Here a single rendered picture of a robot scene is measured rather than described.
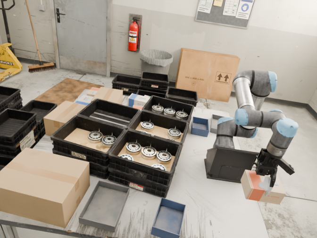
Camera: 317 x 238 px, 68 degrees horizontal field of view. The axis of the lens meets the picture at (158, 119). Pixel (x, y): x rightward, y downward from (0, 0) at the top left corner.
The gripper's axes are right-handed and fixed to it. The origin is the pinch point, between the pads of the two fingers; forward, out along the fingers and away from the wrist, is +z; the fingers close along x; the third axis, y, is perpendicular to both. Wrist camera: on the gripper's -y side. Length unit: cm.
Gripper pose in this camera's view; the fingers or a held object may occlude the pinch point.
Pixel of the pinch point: (262, 184)
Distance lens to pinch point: 126.6
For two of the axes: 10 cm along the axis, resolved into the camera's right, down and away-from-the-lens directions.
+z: -1.2, 8.4, 5.3
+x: -1.0, 5.2, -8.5
